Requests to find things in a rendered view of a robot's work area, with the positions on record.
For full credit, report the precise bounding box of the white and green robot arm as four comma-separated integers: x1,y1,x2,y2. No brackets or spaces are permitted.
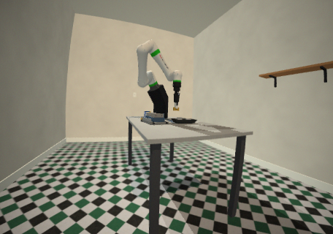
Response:
137,40,182,91

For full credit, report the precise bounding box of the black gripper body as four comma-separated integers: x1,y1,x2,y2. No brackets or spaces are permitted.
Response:
173,87,180,96

